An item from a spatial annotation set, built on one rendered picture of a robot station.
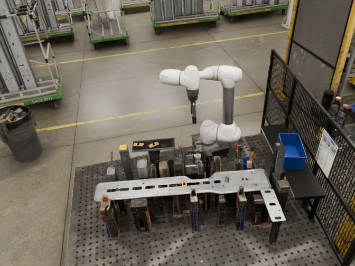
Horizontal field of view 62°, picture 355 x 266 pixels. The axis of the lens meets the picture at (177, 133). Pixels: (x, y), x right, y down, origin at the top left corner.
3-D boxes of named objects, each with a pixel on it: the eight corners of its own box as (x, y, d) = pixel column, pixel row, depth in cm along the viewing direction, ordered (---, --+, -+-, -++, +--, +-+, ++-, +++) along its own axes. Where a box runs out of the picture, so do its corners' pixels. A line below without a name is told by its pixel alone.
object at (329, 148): (327, 180, 209) (339, 146, 190) (314, 159, 227) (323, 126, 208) (330, 180, 209) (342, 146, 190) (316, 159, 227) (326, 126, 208)
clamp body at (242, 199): (234, 231, 231) (237, 202, 210) (231, 219, 240) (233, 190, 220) (246, 231, 231) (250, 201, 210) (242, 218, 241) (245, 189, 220)
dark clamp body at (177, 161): (175, 197, 262) (171, 166, 239) (174, 186, 273) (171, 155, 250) (187, 196, 262) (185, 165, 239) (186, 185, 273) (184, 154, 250)
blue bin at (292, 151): (282, 169, 236) (285, 157, 229) (276, 144, 260) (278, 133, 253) (304, 169, 234) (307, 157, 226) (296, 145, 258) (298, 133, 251)
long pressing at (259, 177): (92, 205, 224) (92, 203, 224) (97, 182, 242) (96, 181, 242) (272, 189, 225) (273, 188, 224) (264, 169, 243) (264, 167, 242)
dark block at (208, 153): (206, 190, 266) (206, 155, 241) (205, 184, 272) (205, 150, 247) (212, 190, 266) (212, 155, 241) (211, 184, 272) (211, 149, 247)
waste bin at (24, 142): (7, 169, 411) (-17, 127, 367) (16, 145, 453) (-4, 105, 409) (44, 163, 417) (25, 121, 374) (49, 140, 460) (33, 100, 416)
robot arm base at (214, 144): (194, 139, 309) (194, 134, 306) (215, 135, 309) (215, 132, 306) (197, 150, 295) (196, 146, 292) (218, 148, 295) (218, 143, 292)
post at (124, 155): (127, 187, 275) (118, 152, 249) (127, 181, 281) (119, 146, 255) (135, 187, 275) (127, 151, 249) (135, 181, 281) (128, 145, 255)
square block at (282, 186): (273, 218, 239) (280, 187, 217) (270, 210, 245) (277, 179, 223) (283, 217, 239) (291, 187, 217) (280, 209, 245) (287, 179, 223)
